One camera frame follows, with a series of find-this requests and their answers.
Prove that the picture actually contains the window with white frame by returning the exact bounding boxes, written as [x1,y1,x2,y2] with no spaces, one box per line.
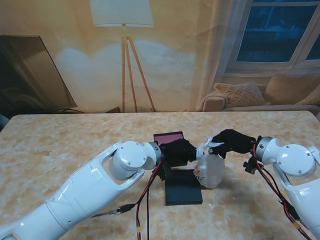
[223,0,320,76]

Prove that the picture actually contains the tripod floor lamp white shade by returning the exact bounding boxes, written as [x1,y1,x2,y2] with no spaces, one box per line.
[90,0,156,113]

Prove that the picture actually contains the tan plain cushion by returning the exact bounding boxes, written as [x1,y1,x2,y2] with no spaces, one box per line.
[296,84,320,106]
[264,74,320,105]

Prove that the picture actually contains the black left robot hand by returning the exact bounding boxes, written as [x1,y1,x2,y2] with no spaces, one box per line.
[160,139,198,169]

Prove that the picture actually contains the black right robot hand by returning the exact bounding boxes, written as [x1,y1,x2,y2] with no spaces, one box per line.
[208,129,257,160]

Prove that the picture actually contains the grey usb cable black plug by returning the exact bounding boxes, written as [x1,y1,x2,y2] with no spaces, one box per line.
[91,203,138,218]

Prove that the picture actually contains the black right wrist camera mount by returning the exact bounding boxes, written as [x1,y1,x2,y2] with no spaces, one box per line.
[243,159,263,175]

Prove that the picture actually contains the dark grey chair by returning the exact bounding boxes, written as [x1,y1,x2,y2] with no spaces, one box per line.
[0,113,11,132]

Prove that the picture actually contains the sheer beige curtain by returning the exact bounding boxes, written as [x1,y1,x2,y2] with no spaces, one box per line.
[191,0,253,112]

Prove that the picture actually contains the red black left arm cables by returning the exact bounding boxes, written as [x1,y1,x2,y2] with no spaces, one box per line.
[134,154,165,240]

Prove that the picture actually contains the black gift box pink inside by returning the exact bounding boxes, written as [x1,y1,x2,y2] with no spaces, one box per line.
[153,131,187,168]

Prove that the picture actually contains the red black right arm cables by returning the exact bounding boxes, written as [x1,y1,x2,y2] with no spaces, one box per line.
[251,144,316,240]

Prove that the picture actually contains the red black arm cables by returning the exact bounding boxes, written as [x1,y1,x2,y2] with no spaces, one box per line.
[134,154,165,240]
[251,144,316,240]

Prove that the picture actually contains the black gift box lid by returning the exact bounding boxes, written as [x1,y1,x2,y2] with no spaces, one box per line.
[164,169,204,207]

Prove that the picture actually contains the knitted beige cushion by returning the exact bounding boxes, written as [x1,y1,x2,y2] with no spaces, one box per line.
[213,82,266,107]

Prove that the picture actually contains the white plastic bag orange print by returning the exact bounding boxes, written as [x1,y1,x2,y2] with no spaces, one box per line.
[193,134,226,189]

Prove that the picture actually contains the beige sofa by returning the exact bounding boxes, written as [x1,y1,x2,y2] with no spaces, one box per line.
[199,74,320,113]

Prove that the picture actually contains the black flat television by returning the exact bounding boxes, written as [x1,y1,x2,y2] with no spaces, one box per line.
[0,35,78,113]

